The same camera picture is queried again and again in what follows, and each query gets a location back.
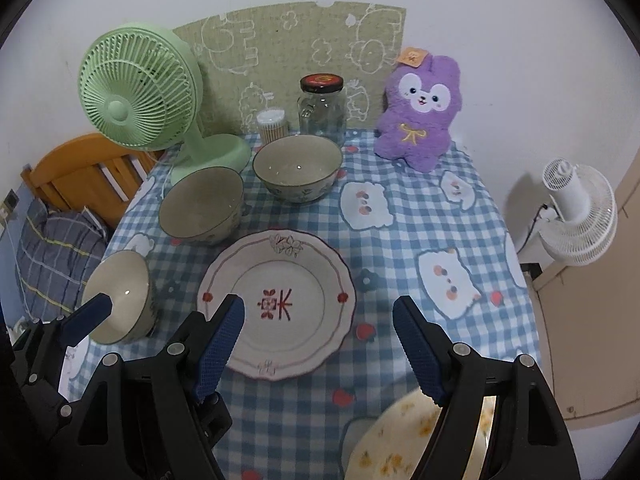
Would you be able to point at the green patterned wall sheet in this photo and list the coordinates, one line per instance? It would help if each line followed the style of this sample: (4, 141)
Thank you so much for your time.
(310, 35)

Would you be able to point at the clear toothpick container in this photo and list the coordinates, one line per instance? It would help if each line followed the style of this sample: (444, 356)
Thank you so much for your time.
(272, 127)

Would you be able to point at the dark wall switch plate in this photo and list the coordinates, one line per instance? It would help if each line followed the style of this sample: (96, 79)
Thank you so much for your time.
(11, 199)

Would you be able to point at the glass jar with red lid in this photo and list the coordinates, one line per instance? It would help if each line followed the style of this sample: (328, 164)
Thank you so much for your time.
(322, 115)

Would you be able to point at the grey plaid pillow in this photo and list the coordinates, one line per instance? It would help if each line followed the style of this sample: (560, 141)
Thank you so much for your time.
(55, 250)

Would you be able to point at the white standing fan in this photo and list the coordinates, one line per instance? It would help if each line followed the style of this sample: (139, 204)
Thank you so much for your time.
(580, 220)

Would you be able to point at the white plate with red rim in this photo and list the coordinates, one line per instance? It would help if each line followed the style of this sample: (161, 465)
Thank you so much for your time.
(300, 280)

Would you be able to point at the yellow floral plate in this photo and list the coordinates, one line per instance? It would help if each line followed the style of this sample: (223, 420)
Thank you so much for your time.
(395, 440)

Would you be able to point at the green desk fan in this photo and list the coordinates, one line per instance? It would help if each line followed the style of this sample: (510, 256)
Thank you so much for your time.
(130, 85)

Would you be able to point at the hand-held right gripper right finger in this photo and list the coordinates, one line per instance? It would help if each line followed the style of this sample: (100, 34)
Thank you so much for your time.
(417, 350)

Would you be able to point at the purple plush bunny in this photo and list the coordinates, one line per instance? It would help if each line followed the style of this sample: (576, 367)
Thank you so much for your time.
(415, 130)

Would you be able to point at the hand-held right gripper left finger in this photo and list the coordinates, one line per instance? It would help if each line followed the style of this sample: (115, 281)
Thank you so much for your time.
(220, 345)

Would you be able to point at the cream floral ceramic bowl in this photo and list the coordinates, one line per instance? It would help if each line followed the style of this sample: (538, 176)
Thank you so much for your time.
(200, 205)
(125, 285)
(297, 162)

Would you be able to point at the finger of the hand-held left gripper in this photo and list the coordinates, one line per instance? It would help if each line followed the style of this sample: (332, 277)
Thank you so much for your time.
(47, 390)
(87, 317)

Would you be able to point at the blue white checked tablecloth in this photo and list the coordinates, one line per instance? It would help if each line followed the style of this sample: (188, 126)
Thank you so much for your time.
(400, 250)

